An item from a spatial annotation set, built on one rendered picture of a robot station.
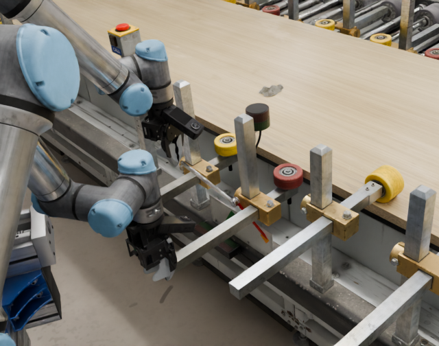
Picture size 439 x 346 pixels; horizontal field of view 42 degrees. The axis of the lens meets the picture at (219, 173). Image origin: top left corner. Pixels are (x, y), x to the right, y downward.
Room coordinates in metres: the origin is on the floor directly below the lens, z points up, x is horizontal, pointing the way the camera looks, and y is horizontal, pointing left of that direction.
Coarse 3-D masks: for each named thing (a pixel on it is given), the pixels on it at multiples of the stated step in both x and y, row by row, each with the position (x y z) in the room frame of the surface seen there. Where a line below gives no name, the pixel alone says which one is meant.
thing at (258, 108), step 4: (252, 104) 1.29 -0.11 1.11; (256, 104) 1.28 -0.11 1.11; (260, 104) 1.28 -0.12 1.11; (264, 104) 1.28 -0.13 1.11; (248, 108) 1.27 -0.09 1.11; (252, 108) 1.27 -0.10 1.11; (256, 108) 1.26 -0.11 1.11; (260, 108) 1.26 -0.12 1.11; (264, 108) 1.26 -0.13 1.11; (248, 112) 1.25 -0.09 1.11; (252, 112) 1.25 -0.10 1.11; (256, 112) 1.25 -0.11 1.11; (260, 112) 1.24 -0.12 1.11; (260, 132) 1.27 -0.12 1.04; (260, 136) 1.26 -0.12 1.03; (256, 144) 1.26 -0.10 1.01; (256, 148) 1.26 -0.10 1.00
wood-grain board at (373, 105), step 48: (96, 0) 3.03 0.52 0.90; (144, 0) 2.92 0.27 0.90; (192, 0) 2.83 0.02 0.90; (192, 48) 2.22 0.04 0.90; (240, 48) 2.16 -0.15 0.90; (288, 48) 2.09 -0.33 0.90; (336, 48) 2.04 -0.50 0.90; (384, 48) 1.98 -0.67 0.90; (192, 96) 1.79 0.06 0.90; (240, 96) 1.75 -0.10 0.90; (288, 96) 1.70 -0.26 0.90; (336, 96) 1.66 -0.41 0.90; (384, 96) 1.62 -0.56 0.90; (432, 96) 1.58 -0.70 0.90; (288, 144) 1.41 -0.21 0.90; (336, 144) 1.38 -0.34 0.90; (384, 144) 1.34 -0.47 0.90; (432, 144) 1.31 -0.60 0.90; (336, 192) 1.18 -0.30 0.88; (432, 240) 0.96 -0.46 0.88
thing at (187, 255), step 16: (272, 192) 1.24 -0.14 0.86; (288, 192) 1.24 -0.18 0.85; (256, 208) 1.18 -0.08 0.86; (224, 224) 1.13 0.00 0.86; (240, 224) 1.14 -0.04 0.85; (208, 240) 1.08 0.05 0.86; (224, 240) 1.11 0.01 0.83; (176, 256) 1.04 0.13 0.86; (192, 256) 1.05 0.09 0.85; (176, 272) 1.01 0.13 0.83
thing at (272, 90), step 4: (280, 84) 1.77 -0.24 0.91; (264, 88) 1.75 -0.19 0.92; (268, 88) 1.75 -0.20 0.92; (272, 88) 1.75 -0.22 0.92; (276, 88) 1.75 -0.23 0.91; (280, 88) 1.76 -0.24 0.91; (260, 92) 1.75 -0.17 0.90; (264, 92) 1.74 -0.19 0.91; (268, 92) 1.72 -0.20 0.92; (272, 92) 1.73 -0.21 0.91; (276, 92) 1.74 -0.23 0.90; (264, 96) 1.72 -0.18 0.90; (268, 96) 1.72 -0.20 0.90
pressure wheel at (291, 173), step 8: (280, 168) 1.28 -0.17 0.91; (288, 168) 1.27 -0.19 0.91; (296, 168) 1.27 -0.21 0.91; (280, 176) 1.25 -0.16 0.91; (288, 176) 1.24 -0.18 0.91; (296, 176) 1.24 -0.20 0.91; (280, 184) 1.24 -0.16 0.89; (288, 184) 1.23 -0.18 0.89; (296, 184) 1.23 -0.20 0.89; (288, 200) 1.26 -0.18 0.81
